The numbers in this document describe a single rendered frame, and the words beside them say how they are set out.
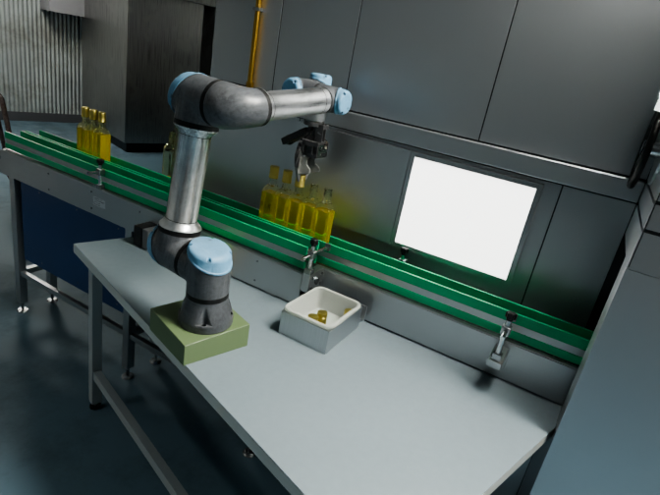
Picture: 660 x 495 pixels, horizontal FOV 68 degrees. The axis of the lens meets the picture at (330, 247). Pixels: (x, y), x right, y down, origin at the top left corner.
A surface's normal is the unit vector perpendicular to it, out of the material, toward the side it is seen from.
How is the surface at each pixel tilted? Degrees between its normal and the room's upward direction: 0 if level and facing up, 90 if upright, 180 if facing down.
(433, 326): 90
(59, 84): 90
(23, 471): 0
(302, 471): 0
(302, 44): 90
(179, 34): 90
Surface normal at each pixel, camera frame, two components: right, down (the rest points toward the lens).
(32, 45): 0.67, 0.37
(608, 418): -0.50, 0.23
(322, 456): 0.17, -0.92
